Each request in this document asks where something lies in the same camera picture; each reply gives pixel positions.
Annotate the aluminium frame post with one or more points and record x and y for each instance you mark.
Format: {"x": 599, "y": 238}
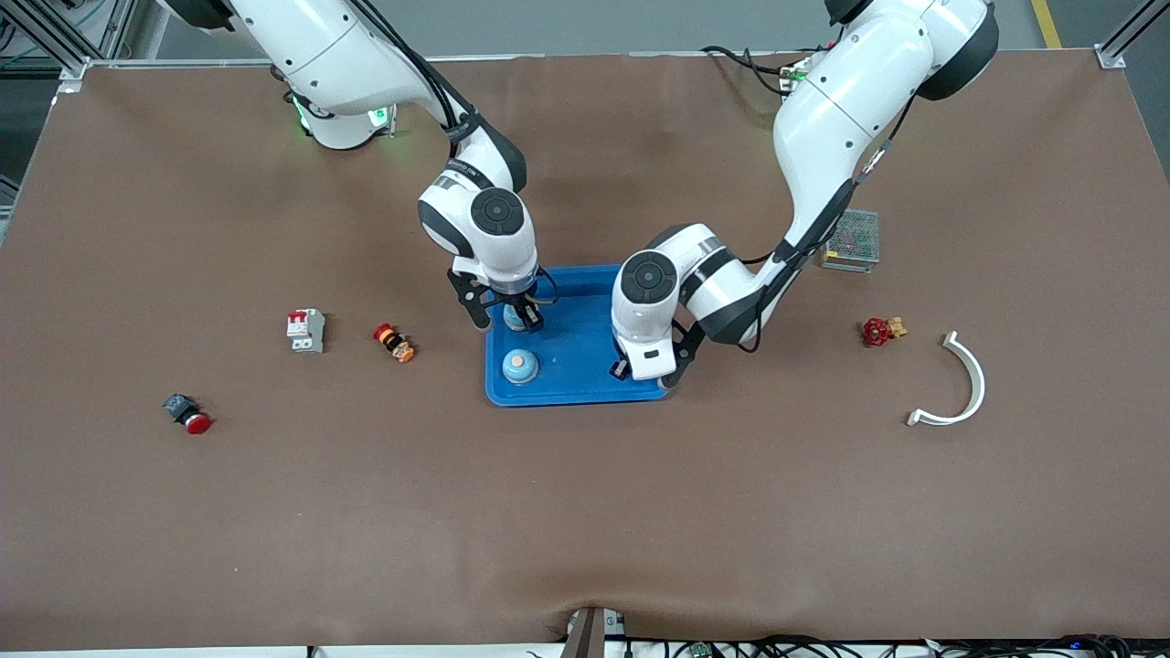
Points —
{"x": 55, "y": 41}
{"x": 1120, "y": 41}

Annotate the red orange push button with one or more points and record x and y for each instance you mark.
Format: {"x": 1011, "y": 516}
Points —
{"x": 393, "y": 343}

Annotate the white curved plastic clamp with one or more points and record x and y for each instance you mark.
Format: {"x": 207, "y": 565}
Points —
{"x": 981, "y": 384}

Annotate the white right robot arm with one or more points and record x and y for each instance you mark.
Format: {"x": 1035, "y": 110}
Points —
{"x": 320, "y": 55}

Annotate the white circuit breaker red switch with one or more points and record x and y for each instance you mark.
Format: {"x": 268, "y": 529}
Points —
{"x": 306, "y": 331}

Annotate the small green circuit board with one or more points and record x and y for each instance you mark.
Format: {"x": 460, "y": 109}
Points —
{"x": 699, "y": 650}

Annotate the brass valve red handwheel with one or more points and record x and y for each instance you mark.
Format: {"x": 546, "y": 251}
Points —
{"x": 876, "y": 332}

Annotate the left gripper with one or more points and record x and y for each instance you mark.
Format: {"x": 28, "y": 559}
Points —
{"x": 625, "y": 372}

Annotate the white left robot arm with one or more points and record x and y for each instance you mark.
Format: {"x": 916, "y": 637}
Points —
{"x": 841, "y": 110}

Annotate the blue plastic tray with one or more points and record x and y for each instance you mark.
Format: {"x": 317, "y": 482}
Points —
{"x": 576, "y": 366}

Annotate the brown table edge bracket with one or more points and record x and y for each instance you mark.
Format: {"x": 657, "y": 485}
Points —
{"x": 590, "y": 635}

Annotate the metal mesh power supply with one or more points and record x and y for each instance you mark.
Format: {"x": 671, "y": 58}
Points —
{"x": 859, "y": 239}

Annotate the red mushroom button dark body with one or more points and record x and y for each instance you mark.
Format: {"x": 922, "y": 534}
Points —
{"x": 187, "y": 413}

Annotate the blue service bell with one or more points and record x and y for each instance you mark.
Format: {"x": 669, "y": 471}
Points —
{"x": 514, "y": 318}
{"x": 519, "y": 366}

